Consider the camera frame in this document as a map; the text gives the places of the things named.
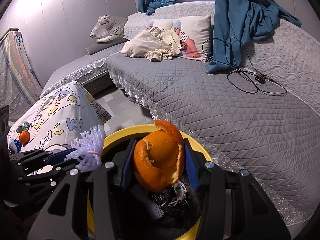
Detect baby print pillow right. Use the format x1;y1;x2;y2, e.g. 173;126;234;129
172;15;211;62

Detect purple foam net bundle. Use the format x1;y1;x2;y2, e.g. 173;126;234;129
65;125;105;172

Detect cream crumpled blanket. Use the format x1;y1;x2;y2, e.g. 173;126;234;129
120;27;182;62

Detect black plastic bag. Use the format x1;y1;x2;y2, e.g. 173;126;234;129
145;181;201;228

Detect baby print pillow left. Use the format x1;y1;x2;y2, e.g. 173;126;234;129
146;19;173;30

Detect blue curtain right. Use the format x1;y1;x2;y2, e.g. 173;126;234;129
205;0;302;74

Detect baby print pillow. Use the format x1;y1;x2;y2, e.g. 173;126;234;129
146;19;173;30
172;15;211;62

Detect orange peel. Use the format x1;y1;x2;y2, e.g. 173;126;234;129
19;130;30;146
133;120;185;192

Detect white tiger plush toy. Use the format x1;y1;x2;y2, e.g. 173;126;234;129
89;15;125;43

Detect cartoon print bed cover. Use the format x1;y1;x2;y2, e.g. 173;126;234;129
7;81;111;152

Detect green snack packet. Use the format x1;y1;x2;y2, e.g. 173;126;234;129
16;121;30;133

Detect yellow round trash bin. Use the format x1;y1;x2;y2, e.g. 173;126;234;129
89;120;212;239

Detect striped sheet covered wardrobe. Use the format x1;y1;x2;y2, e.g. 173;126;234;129
1;28;42;122

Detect black charger cable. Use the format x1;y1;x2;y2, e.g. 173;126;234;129
201;36;288;96

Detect grey bolster pillow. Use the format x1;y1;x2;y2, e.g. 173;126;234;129
86;37;127;55

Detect grey quilted sofa bed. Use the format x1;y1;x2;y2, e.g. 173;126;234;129
43;20;319;233

